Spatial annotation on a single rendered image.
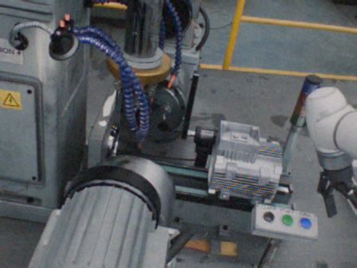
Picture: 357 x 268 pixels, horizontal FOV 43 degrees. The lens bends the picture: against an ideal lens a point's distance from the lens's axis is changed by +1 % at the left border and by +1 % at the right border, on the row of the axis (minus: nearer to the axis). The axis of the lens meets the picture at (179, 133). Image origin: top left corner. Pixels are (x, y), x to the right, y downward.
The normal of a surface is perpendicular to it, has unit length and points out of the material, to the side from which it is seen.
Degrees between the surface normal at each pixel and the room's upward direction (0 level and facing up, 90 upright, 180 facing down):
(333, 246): 0
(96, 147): 90
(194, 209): 90
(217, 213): 90
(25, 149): 90
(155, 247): 0
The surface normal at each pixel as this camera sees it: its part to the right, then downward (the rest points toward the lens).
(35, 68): -0.08, 0.58
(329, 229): 0.15, -0.80
